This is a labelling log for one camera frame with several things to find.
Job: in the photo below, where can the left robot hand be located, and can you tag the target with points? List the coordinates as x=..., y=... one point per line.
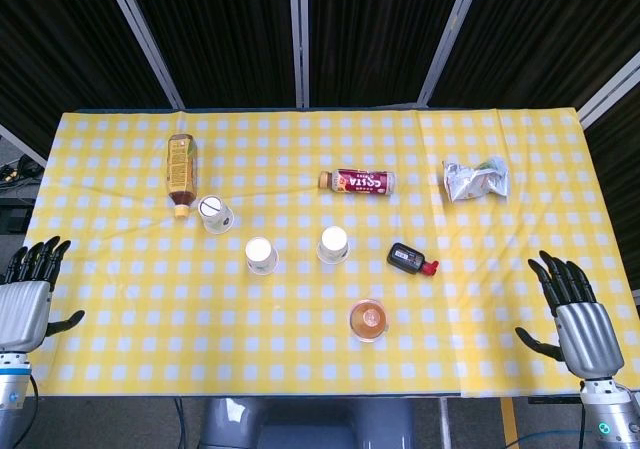
x=25, y=314

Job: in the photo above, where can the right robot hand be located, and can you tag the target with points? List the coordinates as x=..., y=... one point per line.
x=587, y=336

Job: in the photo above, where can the paper cup with line mark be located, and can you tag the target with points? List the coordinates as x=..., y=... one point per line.
x=215, y=214

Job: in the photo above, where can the white paper cup leaf print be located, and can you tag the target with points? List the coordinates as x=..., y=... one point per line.
x=261, y=256
x=333, y=244

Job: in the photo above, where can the grey table leg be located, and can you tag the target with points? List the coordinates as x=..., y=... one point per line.
x=445, y=424

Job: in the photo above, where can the crumpled silver snack bag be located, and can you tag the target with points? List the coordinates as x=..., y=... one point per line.
x=472, y=181

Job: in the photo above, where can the black bottle red cap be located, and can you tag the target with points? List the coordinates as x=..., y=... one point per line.
x=405, y=258

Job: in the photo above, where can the amber tea bottle yellow label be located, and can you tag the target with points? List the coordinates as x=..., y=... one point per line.
x=181, y=169

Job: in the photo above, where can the yellow white checkered tablecloth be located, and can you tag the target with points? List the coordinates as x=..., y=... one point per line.
x=300, y=319

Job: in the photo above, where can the red Costa coffee bottle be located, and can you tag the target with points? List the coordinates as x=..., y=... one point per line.
x=360, y=181

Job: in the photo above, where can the grey robot torso base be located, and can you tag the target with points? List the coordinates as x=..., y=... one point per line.
x=310, y=424

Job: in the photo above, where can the white partition frame post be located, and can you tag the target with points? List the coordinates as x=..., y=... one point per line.
x=610, y=89
x=22, y=144
x=300, y=39
x=450, y=39
x=145, y=44

